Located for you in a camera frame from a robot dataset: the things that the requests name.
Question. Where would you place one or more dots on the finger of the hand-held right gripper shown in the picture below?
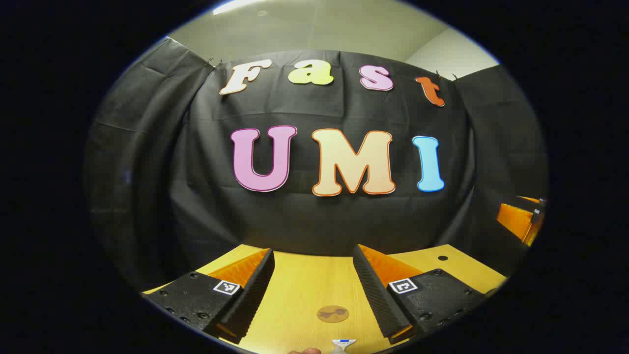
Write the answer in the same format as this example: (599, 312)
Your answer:
(538, 219)
(513, 219)

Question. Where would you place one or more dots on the white toothpaste tube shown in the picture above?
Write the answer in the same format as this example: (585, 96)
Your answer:
(343, 345)

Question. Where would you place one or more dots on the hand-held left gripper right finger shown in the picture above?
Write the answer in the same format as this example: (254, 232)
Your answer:
(373, 295)

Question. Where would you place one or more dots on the wooden desktop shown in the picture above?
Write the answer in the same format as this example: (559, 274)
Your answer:
(295, 295)

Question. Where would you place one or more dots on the black backdrop cloth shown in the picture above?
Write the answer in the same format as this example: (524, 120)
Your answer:
(314, 221)

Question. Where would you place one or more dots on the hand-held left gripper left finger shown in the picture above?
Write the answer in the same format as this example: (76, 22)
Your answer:
(253, 290)

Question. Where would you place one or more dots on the round wooden coaster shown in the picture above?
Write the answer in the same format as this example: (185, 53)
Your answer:
(332, 313)

